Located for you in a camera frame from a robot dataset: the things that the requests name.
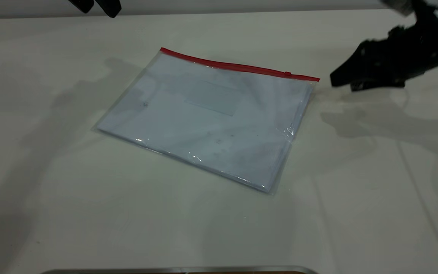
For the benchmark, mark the silver metal bar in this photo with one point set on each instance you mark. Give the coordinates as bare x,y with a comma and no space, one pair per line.
181,270

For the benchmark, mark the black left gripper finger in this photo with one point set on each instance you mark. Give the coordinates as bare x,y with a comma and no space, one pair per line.
84,4
110,7

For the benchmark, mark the clear plastic zipper bag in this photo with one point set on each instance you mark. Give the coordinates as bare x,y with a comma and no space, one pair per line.
211,125

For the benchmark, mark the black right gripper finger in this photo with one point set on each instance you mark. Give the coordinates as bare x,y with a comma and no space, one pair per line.
378,85
352,66

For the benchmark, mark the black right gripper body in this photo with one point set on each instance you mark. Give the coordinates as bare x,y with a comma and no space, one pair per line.
401,53

